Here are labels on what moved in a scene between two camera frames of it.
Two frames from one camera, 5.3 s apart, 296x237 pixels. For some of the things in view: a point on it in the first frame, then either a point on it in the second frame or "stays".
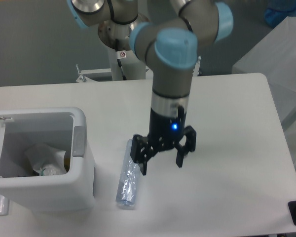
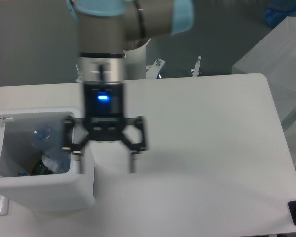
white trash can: [47, 163] stays
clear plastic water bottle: [129, 181] → [49, 141]
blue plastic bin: [277, 11] stays
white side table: [280, 59] stays
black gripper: [165, 132] → [103, 114]
